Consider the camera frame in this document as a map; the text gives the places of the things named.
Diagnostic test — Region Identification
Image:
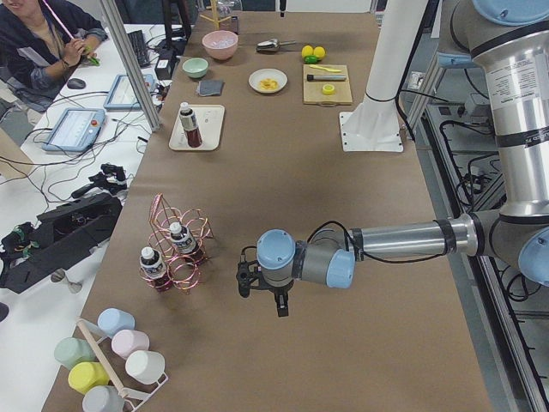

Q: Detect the bamboo cutting board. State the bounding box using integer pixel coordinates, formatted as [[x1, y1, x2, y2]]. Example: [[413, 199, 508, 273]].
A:
[[303, 64, 353, 106]]

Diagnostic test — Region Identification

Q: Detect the teach pendant tablet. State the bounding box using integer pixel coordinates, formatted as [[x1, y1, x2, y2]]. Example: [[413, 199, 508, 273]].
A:
[[42, 108, 106, 153], [103, 74, 141, 111]]

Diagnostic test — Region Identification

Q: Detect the white cup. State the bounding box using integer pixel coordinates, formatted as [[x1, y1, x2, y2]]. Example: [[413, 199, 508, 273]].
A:
[[125, 349, 166, 385]]

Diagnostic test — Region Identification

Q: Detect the dark drink bottle on tray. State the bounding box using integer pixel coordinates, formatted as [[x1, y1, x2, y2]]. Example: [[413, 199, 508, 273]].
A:
[[178, 101, 202, 148]]

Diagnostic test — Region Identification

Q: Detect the lower bottle in rack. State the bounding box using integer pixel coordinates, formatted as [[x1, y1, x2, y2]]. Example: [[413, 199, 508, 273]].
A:
[[140, 246, 172, 292]]

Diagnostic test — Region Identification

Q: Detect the lower whole lemon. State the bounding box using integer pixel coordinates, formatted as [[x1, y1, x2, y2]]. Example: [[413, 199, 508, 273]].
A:
[[313, 46, 326, 60]]

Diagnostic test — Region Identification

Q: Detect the grey cup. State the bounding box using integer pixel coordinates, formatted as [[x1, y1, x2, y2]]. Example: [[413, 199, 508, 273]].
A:
[[82, 385, 124, 412]]

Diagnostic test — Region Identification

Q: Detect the copper wire bottle rack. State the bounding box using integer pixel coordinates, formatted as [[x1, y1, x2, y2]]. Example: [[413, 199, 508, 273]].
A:
[[140, 193, 214, 294]]

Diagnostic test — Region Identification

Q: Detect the half lemon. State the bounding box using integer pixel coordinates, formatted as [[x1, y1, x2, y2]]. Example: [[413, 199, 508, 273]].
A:
[[322, 84, 335, 95]]

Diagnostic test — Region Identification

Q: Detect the braided glazed donut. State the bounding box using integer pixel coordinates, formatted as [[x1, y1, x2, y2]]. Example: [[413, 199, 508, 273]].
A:
[[258, 78, 279, 93]]

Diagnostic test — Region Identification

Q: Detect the yellow plastic knife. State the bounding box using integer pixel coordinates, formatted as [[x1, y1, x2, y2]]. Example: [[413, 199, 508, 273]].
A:
[[309, 64, 342, 73]]

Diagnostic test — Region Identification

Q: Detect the metal scoop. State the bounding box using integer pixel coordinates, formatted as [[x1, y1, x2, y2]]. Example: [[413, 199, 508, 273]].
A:
[[256, 39, 297, 54]]

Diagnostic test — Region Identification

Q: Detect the black power adapter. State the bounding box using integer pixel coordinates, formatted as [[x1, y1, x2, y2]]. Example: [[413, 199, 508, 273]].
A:
[[154, 49, 178, 81]]

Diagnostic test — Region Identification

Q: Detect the white round plate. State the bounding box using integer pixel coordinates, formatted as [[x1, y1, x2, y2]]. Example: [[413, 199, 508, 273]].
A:
[[248, 69, 287, 94]]

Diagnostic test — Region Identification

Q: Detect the pink cup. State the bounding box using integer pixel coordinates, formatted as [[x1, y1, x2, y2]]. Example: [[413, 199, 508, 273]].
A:
[[111, 330, 150, 360]]

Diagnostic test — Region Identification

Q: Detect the green cup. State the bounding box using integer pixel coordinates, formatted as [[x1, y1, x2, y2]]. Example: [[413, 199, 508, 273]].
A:
[[54, 337, 96, 370]]

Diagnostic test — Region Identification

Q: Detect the blue cup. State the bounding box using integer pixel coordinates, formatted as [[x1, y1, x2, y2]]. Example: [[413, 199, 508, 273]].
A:
[[97, 307, 136, 337]]

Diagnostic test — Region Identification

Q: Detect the steel cylinder black cap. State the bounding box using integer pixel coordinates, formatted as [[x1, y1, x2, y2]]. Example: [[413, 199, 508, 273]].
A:
[[305, 74, 347, 82]]

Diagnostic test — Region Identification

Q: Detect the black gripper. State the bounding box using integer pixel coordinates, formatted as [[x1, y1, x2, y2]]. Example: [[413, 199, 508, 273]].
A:
[[256, 275, 294, 318]]

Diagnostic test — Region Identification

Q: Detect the whole lemon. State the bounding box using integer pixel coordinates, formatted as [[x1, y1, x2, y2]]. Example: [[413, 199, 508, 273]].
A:
[[301, 45, 314, 59], [313, 46, 326, 60]]

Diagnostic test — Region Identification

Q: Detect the bottle in rack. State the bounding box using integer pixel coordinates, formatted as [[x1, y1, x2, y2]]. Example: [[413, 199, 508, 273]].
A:
[[140, 246, 172, 292], [169, 221, 203, 264]]

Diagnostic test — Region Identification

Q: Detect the upper whole lemon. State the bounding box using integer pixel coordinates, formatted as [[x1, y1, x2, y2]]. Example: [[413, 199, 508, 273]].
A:
[[301, 45, 314, 59]]

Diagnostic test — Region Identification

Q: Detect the black keyboard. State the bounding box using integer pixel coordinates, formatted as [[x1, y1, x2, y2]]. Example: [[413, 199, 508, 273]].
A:
[[127, 30, 150, 68]]

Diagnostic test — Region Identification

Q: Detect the upper bottle in rack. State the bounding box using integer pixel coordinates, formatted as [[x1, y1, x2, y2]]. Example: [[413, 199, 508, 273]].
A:
[[169, 221, 203, 264]]

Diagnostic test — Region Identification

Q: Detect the grey folded cloth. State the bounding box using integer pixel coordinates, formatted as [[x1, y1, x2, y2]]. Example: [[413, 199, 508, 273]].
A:
[[196, 80, 224, 97]]

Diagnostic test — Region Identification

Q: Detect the yellow cup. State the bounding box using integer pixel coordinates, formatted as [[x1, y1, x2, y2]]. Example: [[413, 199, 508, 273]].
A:
[[68, 361, 110, 395]]

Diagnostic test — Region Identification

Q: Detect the aluminium frame post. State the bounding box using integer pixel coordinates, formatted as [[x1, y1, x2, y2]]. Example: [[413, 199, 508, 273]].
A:
[[99, 0, 160, 132]]

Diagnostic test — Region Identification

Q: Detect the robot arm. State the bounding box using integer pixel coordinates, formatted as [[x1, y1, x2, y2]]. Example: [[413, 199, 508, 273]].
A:
[[237, 1, 548, 317]]

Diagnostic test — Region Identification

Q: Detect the white wooden cup rack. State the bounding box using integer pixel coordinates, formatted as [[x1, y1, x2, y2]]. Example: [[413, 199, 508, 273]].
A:
[[75, 318, 169, 411]]

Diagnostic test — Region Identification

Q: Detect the green bowl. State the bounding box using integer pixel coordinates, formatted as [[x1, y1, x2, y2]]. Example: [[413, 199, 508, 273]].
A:
[[182, 58, 209, 79]]

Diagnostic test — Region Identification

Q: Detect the cream rabbit tray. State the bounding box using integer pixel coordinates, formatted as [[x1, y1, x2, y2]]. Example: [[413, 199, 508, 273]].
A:
[[168, 105, 226, 151]]

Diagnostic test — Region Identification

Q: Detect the seated person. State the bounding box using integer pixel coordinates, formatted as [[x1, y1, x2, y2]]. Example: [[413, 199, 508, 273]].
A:
[[1, 1, 107, 112]]

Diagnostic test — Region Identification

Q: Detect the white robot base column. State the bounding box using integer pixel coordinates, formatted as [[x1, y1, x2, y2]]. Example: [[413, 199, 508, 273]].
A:
[[340, 0, 428, 153]]

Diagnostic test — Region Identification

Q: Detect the computer mouse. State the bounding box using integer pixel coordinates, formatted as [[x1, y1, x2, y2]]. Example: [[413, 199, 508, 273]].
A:
[[66, 78, 87, 90]]

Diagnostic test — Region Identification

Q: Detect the near teach pendant tablet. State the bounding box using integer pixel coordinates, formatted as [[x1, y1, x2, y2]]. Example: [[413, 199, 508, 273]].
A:
[[42, 108, 106, 153]]

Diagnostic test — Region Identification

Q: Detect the pink bowl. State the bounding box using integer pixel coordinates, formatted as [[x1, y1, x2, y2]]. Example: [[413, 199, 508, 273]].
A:
[[202, 30, 238, 60]]

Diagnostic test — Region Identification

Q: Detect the green lime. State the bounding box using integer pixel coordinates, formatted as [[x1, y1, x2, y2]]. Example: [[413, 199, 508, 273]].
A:
[[304, 55, 318, 64]]

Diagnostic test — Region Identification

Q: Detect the black handheld controller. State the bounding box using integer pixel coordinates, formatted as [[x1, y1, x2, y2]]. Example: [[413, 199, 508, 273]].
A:
[[71, 163, 128, 199]]

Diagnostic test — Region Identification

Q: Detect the far teach pendant tablet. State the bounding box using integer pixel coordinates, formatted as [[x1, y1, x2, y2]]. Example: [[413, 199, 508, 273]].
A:
[[103, 74, 141, 111]]

